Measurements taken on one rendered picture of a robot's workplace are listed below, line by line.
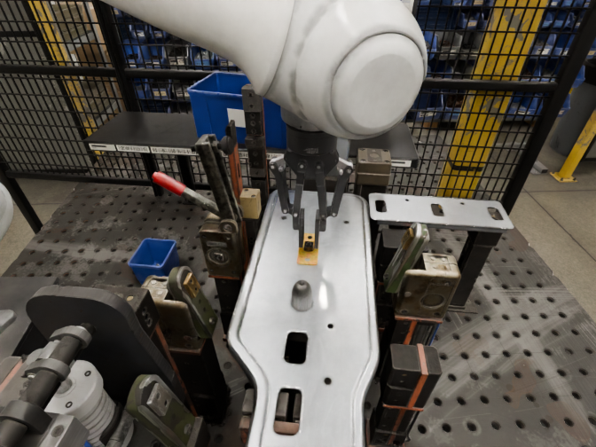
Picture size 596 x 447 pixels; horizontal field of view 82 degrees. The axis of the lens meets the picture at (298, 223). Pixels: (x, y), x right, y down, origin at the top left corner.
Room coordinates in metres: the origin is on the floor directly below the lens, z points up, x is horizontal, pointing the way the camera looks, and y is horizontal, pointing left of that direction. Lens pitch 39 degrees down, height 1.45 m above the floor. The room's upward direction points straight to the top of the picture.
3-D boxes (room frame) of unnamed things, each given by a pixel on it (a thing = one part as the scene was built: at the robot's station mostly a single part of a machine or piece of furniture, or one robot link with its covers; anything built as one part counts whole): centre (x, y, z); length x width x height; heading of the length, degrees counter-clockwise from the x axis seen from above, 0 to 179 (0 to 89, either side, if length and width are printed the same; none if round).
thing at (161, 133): (0.93, 0.13, 1.02); 0.90 x 0.22 x 0.03; 84
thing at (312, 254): (0.47, -0.02, 1.01); 0.08 x 0.04 x 0.01; 174
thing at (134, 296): (0.26, 0.22, 0.91); 0.07 x 0.05 x 0.42; 84
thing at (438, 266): (0.39, -0.22, 0.87); 0.12 x 0.09 x 0.35; 84
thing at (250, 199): (0.57, 0.10, 0.88); 0.04 x 0.04 x 0.36; 84
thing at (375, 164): (0.73, -0.18, 0.88); 0.08 x 0.08 x 0.36; 84
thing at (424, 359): (0.26, -0.17, 0.84); 0.11 x 0.08 x 0.29; 84
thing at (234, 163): (0.59, 0.12, 0.95); 0.03 x 0.01 x 0.50; 174
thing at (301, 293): (0.35, -0.01, 1.02); 0.03 x 0.03 x 0.07
